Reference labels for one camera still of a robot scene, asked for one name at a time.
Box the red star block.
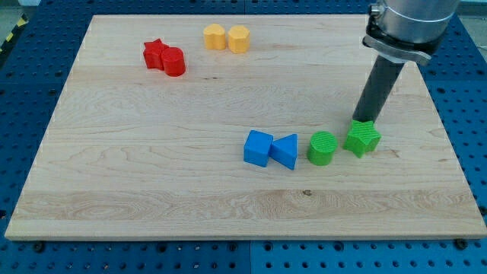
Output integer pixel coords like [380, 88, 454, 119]
[143, 39, 169, 71]

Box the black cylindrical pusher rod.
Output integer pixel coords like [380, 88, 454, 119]
[352, 56, 404, 123]

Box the blue triangle block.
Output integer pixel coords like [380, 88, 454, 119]
[269, 134, 298, 170]

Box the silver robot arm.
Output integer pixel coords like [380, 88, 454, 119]
[362, 0, 460, 65]

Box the green cylinder block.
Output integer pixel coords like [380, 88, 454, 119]
[307, 131, 338, 166]

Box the light wooden board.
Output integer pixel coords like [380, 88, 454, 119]
[5, 14, 486, 241]

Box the yellow heart block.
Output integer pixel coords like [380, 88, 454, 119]
[203, 24, 227, 50]

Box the yellow hexagon block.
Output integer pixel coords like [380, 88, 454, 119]
[228, 25, 250, 54]

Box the green star block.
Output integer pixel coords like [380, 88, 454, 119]
[342, 120, 381, 158]

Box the red cylinder block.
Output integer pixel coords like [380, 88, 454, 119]
[161, 47, 186, 77]

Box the blue cube block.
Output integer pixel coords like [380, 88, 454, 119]
[243, 129, 273, 167]

